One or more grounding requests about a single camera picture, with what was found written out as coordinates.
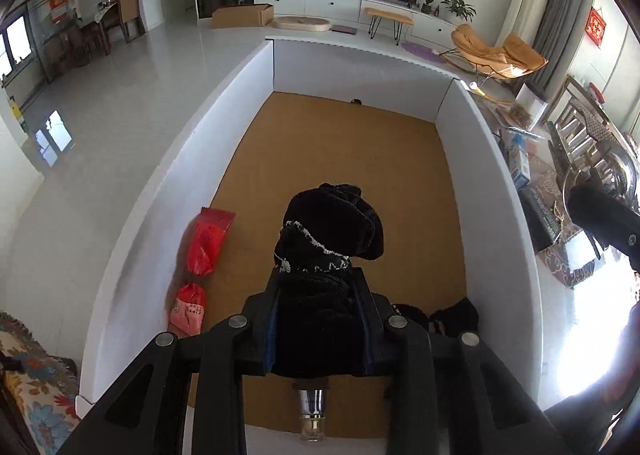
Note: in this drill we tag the black velvet pouch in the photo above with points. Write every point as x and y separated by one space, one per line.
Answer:
320 325

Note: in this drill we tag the white tv cabinet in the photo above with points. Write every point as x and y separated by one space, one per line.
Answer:
424 26

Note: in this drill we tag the clear plastic jar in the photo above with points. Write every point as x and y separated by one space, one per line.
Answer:
528 106

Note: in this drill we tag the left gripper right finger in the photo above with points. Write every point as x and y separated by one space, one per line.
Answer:
452 395

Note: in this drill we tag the small potted plant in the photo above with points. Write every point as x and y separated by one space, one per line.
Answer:
427 6

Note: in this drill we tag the red snack packet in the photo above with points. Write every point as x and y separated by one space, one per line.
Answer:
205 240

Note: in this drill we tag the brown cardboard box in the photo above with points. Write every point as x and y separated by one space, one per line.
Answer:
245 15

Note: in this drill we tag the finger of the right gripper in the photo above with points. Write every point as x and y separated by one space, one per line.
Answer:
605 218

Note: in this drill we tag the perfume bottle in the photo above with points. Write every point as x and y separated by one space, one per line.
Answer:
312 407

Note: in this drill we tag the wooden dining table set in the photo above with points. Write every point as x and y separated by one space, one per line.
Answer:
74 45

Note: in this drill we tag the floral patterned cloth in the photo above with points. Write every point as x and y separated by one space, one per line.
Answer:
37 393

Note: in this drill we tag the black rectangular box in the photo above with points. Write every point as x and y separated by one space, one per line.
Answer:
544 217

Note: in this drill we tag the leafy potted plant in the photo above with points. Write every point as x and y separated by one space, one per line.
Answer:
457 11

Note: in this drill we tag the round beige floor cushion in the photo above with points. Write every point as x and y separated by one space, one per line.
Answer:
304 23

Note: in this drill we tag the orange rocking chair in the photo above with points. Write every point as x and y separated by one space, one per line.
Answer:
514 59

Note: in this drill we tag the wooden dining chair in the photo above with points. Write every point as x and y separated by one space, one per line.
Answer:
587 147

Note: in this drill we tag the purple floor mat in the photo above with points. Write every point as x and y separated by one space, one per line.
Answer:
422 52

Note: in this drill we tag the wooden bench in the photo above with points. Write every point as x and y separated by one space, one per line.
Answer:
399 23

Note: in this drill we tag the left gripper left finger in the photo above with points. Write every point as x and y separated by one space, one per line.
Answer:
144 410

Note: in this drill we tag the blue white medicine box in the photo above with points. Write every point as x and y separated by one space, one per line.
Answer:
517 159

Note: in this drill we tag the white cardboard box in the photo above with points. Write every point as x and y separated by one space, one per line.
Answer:
501 274

